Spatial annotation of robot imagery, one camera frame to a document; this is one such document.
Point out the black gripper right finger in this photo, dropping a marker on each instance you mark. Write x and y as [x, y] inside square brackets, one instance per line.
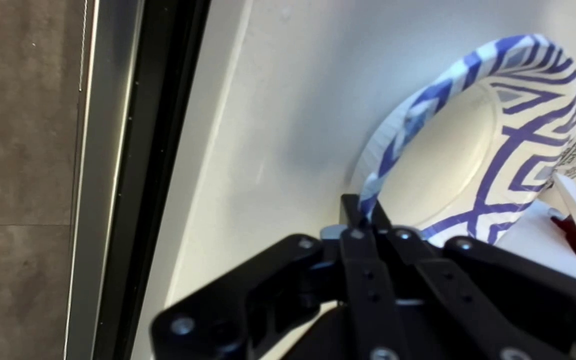
[491, 305]

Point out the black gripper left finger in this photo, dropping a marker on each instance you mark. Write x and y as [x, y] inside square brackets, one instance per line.
[336, 289]

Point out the blue patterned paper bowl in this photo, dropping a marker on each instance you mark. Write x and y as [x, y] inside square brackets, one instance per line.
[471, 152]

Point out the white red-lined mug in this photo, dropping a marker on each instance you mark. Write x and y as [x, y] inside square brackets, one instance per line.
[546, 234]

